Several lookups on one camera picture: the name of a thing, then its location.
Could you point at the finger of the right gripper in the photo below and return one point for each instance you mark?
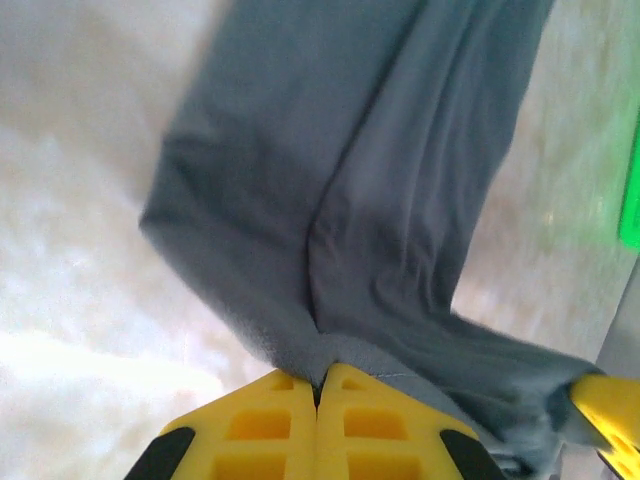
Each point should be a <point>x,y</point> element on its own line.
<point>615,415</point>

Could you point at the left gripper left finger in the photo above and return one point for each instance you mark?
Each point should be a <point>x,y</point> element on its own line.
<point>260,425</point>

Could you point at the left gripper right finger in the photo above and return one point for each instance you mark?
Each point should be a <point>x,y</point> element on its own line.
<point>375,430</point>

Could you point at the green plastic basket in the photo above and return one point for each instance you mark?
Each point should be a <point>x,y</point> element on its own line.
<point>631,215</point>

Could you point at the grey t-shirt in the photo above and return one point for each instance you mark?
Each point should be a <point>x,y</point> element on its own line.
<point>325,175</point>

